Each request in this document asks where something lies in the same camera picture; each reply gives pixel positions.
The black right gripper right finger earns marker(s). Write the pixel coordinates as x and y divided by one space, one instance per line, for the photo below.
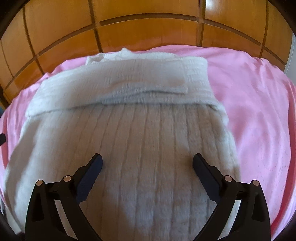
252 221

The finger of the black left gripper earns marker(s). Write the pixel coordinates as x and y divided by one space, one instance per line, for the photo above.
2 139

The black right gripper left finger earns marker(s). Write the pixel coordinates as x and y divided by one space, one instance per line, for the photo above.
43 221

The white knitted sweater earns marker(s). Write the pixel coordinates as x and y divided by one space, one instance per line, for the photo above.
147 115

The wooden wardrobe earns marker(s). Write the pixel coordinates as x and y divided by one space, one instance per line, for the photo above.
37 36

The pink bed sheet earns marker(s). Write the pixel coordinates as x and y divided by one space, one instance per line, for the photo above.
260 102

